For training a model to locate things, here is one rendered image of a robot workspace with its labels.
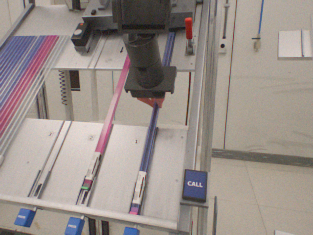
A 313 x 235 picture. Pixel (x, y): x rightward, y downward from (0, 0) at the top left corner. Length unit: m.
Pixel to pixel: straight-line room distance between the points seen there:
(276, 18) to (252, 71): 0.47
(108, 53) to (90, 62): 0.06
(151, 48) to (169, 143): 0.21
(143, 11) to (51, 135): 0.38
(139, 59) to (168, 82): 0.09
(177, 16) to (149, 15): 0.36
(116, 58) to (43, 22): 0.38
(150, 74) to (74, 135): 0.25
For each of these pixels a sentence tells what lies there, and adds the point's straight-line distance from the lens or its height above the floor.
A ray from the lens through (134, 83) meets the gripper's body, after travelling 0.47.
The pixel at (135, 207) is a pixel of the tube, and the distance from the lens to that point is 0.45.
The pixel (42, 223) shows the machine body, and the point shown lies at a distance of 1.09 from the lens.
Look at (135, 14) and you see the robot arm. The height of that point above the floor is 1.06.
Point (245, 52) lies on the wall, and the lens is 2.31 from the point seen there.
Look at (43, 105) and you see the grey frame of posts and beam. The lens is 1.14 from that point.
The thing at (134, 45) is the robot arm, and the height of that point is 1.02.
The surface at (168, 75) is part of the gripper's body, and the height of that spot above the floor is 0.97.
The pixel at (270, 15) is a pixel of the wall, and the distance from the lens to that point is 2.36.
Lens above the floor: 1.00
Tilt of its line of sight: 15 degrees down
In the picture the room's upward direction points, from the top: straight up
